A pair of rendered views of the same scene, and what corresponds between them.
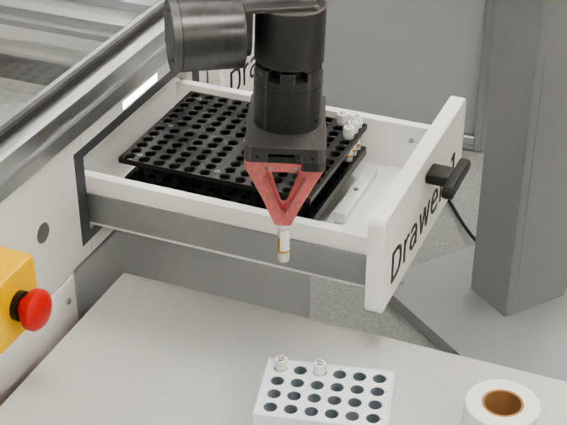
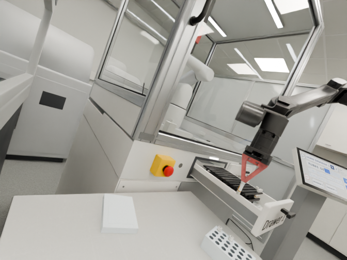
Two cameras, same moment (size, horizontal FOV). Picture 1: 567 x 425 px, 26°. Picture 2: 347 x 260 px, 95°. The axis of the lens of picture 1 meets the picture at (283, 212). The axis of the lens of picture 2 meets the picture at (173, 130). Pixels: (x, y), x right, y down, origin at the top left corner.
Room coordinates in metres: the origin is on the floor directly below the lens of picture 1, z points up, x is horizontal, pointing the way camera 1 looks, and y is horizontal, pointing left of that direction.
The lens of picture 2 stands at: (0.40, 0.01, 1.08)
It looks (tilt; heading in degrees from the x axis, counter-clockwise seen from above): 6 degrees down; 27
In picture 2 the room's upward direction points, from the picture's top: 23 degrees clockwise
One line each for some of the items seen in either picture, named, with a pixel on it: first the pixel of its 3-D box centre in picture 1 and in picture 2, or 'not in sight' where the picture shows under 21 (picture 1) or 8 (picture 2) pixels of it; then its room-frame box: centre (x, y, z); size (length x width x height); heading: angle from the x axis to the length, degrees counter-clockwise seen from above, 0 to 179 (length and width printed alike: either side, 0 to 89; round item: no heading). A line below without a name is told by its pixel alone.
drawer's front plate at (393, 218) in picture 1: (418, 197); (274, 214); (1.12, -0.14, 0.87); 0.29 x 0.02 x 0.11; 157
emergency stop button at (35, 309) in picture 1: (30, 308); (168, 170); (0.91, 0.23, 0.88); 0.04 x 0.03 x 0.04; 157
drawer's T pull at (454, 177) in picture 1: (445, 176); (287, 212); (1.11, -0.17, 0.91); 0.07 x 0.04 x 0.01; 157
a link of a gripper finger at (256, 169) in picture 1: (284, 170); (251, 166); (0.92, 0.00, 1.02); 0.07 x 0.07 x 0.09; 88
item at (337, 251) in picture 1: (239, 167); (227, 184); (1.20, 0.05, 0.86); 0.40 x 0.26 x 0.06; 67
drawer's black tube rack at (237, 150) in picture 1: (245, 165); (229, 184); (1.19, 0.04, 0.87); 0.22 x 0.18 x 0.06; 67
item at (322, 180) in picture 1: (332, 160); (252, 192); (1.15, -0.05, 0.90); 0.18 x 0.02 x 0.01; 157
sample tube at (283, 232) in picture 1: (283, 238); (240, 187); (0.91, 0.00, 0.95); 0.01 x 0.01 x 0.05
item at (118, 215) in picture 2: not in sight; (119, 211); (0.74, 0.24, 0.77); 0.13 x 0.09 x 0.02; 53
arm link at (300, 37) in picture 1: (283, 31); (270, 124); (0.91, 0.00, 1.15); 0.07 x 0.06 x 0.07; 103
